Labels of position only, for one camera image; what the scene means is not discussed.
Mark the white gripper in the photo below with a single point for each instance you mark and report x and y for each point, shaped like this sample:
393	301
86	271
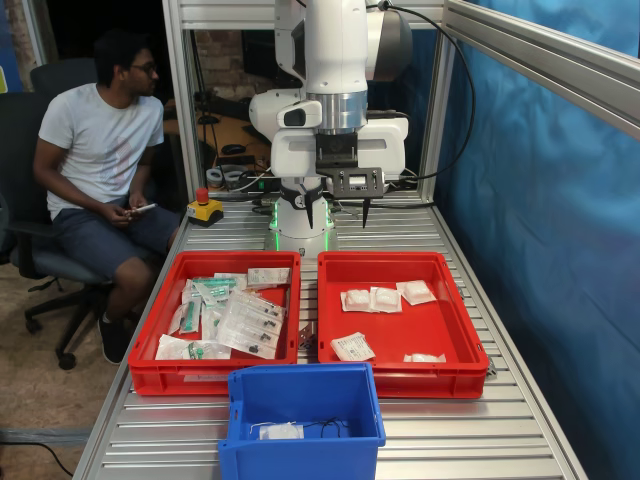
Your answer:
295	150

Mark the printed gauze packet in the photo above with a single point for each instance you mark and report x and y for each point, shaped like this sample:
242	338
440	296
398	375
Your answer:
352	346

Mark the white handheld device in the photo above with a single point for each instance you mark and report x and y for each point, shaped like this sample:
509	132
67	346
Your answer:
147	206

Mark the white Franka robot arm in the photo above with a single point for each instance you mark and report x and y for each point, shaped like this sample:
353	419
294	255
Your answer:
335	50

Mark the yellow emergency stop box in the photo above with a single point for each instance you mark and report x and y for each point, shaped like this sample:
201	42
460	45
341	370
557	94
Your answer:
205	210

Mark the black power strip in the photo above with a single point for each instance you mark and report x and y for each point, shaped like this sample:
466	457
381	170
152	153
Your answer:
262	184

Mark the white bandage blister pack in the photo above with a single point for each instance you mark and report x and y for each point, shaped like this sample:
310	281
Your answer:
356	301
416	292
385	299
425	358
282	431

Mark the white labelled flat packet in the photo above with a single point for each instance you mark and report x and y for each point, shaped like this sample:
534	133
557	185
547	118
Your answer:
268	277

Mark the white tape roll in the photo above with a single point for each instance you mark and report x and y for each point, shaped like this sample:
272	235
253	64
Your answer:
215	176
232	177

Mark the black computer mouse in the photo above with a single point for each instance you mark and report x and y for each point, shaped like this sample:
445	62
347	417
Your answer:
233	148

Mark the red plastic crate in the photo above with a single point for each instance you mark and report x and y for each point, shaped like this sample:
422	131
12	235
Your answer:
430	325
150	370

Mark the clear syringe blister pack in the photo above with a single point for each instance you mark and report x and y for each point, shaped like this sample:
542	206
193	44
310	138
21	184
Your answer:
250	325

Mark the wooden desk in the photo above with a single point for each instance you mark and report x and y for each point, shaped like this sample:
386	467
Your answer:
207	140

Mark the green syringe in wrapper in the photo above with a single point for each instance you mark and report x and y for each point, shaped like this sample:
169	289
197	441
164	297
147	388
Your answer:
212	290
212	322

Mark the black computer monitor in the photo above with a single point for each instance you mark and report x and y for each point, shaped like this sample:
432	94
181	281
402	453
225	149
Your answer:
257	55

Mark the white packet with green item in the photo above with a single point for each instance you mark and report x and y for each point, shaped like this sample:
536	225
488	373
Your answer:
186	315

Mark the blue fabric backdrop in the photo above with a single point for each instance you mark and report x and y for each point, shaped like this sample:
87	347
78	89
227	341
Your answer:
550	250

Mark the black thread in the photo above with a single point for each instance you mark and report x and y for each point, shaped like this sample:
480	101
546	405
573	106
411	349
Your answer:
325	425

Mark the man in white t-shirt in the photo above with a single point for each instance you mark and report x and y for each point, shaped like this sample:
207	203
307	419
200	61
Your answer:
100	135

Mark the blue plastic storage bin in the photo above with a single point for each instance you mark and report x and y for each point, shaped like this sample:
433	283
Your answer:
300	460

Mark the dark office chair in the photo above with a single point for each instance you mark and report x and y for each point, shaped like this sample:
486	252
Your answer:
60	75
25	200

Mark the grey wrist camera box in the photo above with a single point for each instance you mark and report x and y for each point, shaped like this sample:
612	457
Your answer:
357	182

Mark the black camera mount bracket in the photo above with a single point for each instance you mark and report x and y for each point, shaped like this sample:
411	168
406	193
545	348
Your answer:
336	147

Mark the aluminium frame post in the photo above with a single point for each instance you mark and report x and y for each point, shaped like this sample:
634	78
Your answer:
175	100
436	125

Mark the metal angle bracket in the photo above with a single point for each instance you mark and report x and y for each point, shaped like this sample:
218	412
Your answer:
306	337

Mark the aluminium frame beam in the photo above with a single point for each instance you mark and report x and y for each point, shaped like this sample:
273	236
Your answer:
550	55
225	15

